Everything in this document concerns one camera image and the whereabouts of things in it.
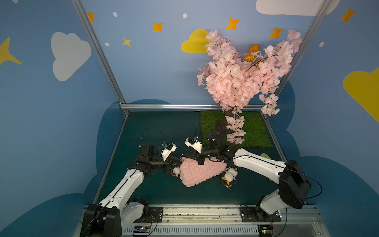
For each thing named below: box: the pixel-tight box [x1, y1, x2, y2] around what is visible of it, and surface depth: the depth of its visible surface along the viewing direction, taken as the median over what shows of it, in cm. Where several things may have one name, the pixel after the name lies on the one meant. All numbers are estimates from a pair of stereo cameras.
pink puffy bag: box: [179, 157, 228, 188], surface depth 82 cm
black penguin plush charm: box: [220, 166, 239, 190], surface depth 84 cm
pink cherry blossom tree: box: [196, 29, 303, 145], surface depth 70 cm
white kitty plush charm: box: [170, 166, 181, 178], surface depth 85 cm
